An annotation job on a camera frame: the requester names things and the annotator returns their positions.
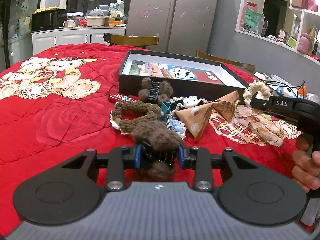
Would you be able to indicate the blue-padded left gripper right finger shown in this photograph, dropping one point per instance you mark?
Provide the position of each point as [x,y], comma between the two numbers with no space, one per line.
[202,162]

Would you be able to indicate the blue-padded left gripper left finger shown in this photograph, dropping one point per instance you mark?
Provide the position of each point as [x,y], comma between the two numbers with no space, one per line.
[116,162]

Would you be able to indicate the brown fuzzy hair claw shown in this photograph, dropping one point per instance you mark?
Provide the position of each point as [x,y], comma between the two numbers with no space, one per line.
[160,147]

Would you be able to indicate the cream knit scrunchie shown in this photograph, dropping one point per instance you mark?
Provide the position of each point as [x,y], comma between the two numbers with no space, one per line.
[256,89]

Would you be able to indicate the brown knit scrunchie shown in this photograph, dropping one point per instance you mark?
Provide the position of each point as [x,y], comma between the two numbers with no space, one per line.
[127,115]

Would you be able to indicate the brown gold paper pyramid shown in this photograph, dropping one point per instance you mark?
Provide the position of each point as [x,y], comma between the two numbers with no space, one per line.
[226,105]

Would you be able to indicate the person's right hand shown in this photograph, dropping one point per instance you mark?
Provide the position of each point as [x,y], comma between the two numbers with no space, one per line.
[306,169]

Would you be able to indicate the orange capped bottle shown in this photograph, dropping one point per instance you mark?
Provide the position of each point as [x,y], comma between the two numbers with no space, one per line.
[302,90]

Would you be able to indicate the light blue knit scrunchie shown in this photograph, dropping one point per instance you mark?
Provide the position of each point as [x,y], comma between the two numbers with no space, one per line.
[176,126]

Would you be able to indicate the polka-dot brown paper pyramid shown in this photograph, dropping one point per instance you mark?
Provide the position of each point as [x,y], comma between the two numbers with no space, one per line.
[196,118]

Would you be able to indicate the black white lace scrunchie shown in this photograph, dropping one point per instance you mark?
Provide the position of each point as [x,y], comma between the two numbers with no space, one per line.
[180,103]

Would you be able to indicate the teal hair clip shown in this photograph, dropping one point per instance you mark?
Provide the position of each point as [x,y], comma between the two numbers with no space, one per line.
[165,110]

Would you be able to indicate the red small tube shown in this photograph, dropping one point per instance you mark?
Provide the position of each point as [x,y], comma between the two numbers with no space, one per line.
[114,98]

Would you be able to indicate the pink bottle on shelf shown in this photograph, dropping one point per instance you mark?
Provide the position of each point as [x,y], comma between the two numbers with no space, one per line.
[304,43]

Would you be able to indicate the right wooden chair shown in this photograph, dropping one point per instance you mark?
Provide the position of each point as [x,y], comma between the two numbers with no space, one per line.
[246,66]

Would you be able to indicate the wooden chair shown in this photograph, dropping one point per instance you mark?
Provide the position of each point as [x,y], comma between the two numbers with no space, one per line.
[134,41]
[246,66]

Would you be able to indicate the brown fuzzy claw clip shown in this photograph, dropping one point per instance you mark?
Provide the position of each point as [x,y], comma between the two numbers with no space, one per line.
[155,92]

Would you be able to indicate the black shallow box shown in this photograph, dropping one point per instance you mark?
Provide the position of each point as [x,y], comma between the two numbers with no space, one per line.
[131,84]

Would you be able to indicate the red bear-print quilt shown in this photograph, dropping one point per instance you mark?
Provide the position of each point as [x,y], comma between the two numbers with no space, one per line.
[37,134]

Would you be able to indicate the printed book in box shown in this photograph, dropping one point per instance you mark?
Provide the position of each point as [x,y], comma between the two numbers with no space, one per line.
[141,68]

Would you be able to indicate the green paper sign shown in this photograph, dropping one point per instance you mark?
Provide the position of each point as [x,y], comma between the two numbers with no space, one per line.
[252,20]

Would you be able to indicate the left wooden chair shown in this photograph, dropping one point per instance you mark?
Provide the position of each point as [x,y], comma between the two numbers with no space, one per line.
[134,41]

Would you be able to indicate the beige plastic basin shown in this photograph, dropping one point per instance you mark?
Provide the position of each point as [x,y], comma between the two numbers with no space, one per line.
[97,21]

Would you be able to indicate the white kitchen cabinet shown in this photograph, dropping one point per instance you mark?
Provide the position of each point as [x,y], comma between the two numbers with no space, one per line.
[43,40]

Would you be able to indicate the white mug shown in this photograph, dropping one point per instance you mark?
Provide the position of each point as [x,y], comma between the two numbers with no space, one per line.
[69,23]

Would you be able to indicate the silver double-door refrigerator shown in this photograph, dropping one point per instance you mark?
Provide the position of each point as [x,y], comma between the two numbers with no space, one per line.
[182,26]

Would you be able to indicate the snack bag on counter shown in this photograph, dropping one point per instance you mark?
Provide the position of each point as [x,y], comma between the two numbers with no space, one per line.
[117,9]

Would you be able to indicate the black microwave oven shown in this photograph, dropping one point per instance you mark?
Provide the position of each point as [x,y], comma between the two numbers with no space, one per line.
[47,20]

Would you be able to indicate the glass sliding door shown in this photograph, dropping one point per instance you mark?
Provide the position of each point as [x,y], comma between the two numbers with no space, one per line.
[16,43]

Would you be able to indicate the white wall shelf unit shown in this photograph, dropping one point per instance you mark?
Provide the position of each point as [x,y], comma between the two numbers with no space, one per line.
[283,24]

